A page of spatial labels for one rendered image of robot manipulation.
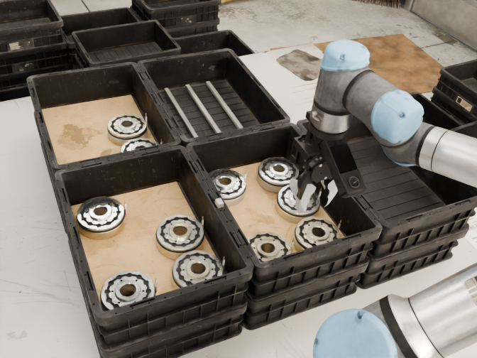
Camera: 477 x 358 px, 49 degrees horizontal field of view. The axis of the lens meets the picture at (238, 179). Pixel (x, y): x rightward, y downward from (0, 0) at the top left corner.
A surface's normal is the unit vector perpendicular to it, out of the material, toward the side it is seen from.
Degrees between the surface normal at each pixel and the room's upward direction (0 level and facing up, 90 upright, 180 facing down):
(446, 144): 38
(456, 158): 64
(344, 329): 50
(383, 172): 0
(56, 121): 0
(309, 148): 0
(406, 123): 90
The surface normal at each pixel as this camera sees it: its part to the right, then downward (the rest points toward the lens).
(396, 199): 0.09, -0.74
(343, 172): 0.31, -0.31
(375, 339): -0.59, -0.25
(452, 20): -0.88, 0.26
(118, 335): 0.41, 0.63
